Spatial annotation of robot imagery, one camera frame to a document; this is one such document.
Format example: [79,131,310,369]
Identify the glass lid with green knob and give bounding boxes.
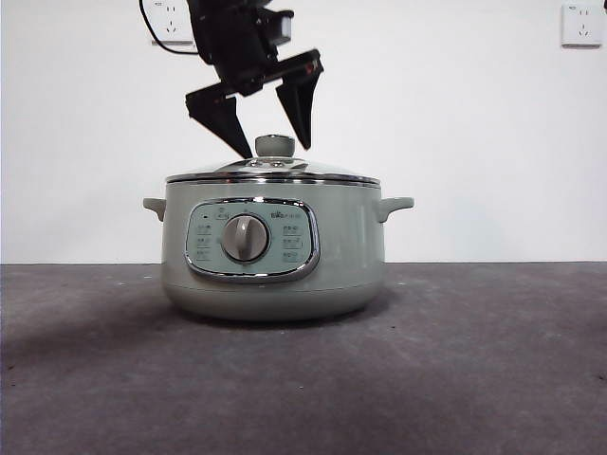
[165,134,380,186]

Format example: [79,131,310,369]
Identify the pale green electric cooking pot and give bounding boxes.
[141,177,415,323]

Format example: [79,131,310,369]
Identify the thin black cable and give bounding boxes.
[138,0,203,56]

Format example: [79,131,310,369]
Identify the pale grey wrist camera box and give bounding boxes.
[255,6,296,48]

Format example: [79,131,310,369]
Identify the white wall socket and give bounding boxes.
[151,0,195,46]
[561,3,603,48]

